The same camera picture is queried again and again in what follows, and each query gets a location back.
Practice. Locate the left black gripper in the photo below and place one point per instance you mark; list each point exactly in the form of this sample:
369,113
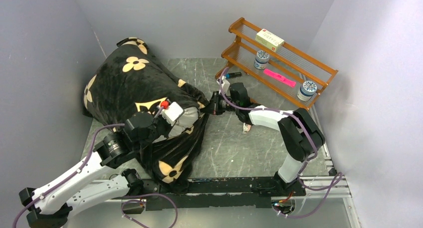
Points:
168,127

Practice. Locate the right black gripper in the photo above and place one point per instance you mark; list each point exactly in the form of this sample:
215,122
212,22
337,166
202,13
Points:
215,102

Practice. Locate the white pillow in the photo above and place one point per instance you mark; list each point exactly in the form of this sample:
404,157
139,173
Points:
186,121

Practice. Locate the black pillowcase with beige flowers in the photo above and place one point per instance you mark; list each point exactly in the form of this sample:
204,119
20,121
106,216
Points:
132,79

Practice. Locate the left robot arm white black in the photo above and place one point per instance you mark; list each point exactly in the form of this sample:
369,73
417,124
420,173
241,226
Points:
52,205

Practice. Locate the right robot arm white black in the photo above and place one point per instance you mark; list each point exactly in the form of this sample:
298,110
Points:
301,135

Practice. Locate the blue marker pen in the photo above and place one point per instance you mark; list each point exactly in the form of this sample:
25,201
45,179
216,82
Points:
233,75

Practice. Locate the small pink white clip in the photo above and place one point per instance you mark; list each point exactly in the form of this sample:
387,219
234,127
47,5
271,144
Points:
246,128

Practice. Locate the wooden two-tier shelf rack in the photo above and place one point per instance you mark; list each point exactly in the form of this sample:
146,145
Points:
287,61

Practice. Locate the white jar blue lid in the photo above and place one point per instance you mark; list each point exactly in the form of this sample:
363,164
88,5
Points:
261,60
307,90

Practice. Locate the pink flat plastic item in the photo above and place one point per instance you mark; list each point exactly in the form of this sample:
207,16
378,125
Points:
279,78

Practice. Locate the white cardboard box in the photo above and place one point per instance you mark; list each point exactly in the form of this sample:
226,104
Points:
269,40

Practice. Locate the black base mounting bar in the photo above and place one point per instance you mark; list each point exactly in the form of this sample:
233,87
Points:
260,192

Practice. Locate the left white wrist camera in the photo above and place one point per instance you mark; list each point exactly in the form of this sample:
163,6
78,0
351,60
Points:
171,111

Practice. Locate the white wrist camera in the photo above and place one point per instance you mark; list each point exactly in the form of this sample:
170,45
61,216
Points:
171,111
223,85

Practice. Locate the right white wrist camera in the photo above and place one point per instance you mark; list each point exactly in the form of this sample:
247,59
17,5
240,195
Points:
223,85

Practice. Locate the aluminium frame rail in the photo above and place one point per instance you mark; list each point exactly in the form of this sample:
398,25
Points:
286,199

